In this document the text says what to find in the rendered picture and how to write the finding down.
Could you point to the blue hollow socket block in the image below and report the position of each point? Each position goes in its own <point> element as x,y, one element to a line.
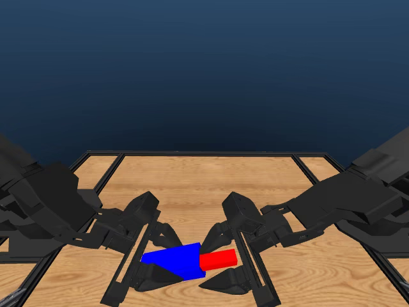
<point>179,260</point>

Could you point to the thin red peg bar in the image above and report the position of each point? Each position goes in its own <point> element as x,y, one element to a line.
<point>219,259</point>

